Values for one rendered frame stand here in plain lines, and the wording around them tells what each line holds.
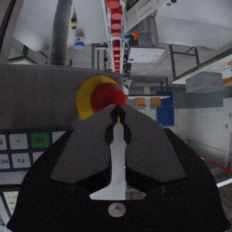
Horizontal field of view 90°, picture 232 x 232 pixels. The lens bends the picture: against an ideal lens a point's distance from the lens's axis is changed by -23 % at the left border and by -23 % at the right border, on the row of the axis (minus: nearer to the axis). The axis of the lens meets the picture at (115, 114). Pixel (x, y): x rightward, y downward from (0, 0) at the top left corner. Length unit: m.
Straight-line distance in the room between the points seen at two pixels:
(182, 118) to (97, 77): 8.54
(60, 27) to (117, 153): 0.22
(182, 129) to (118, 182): 8.54
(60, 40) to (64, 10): 0.07
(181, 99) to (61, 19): 8.49
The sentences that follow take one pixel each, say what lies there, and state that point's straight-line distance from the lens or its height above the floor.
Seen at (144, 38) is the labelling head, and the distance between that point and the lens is 0.55.
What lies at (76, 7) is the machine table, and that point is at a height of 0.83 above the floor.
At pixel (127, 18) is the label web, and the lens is 0.55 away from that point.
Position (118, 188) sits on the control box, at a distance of 0.20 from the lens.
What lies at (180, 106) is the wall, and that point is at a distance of 8.60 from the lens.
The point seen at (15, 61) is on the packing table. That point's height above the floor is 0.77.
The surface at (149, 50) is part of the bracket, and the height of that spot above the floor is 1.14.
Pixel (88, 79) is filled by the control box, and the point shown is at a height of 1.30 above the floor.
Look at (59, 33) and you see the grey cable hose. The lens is 0.27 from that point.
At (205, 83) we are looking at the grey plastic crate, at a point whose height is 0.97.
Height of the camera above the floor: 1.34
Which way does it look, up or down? 1 degrees up
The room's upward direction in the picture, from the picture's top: 179 degrees clockwise
